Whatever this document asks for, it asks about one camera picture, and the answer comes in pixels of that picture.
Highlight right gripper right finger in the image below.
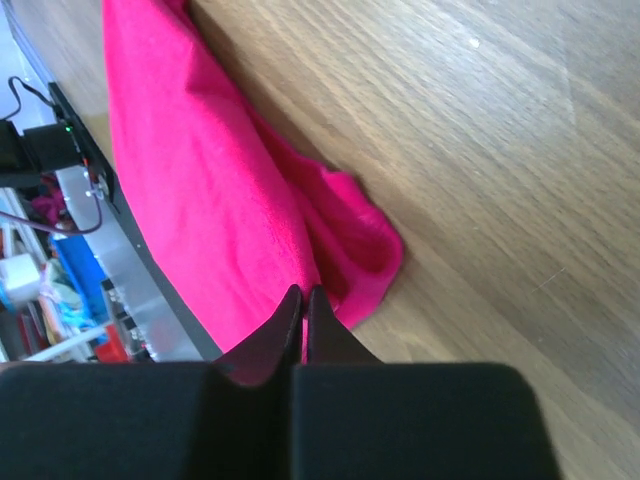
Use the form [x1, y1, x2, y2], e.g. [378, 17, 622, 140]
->
[290, 287, 561, 479]

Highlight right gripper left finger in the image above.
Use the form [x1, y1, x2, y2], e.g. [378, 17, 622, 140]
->
[1, 287, 302, 479]

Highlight pink t shirt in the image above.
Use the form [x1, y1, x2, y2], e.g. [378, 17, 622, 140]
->
[102, 1, 403, 351]

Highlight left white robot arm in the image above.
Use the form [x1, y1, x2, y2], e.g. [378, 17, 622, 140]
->
[1, 120, 83, 189]

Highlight blue storage bins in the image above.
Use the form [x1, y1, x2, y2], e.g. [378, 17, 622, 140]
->
[51, 236, 108, 323]

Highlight front aluminium rail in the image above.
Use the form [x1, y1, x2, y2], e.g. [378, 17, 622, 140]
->
[54, 164, 206, 362]

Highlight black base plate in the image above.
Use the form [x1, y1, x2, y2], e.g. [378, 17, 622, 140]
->
[47, 82, 224, 362]

